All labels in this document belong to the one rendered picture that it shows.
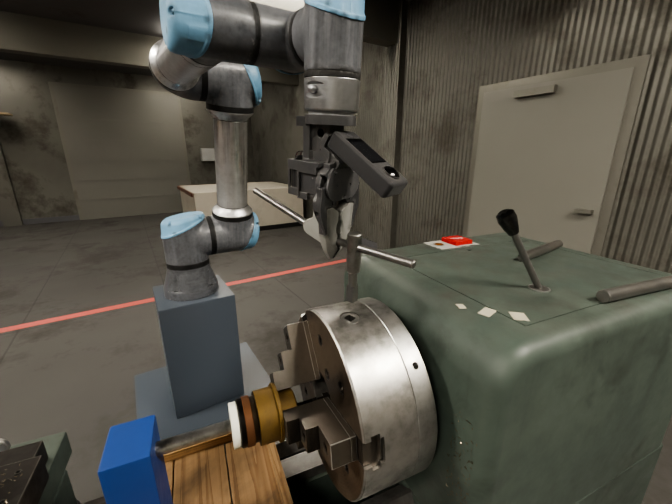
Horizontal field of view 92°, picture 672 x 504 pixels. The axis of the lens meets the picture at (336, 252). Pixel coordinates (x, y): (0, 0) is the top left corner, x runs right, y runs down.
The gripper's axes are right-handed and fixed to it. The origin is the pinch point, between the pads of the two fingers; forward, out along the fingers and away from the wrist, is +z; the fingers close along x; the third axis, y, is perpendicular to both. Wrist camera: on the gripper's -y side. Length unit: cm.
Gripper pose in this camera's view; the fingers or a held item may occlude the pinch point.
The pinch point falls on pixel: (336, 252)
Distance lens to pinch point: 51.3
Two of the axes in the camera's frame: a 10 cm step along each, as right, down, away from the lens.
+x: -6.4, 2.7, -7.2
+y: -7.7, -2.8, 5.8
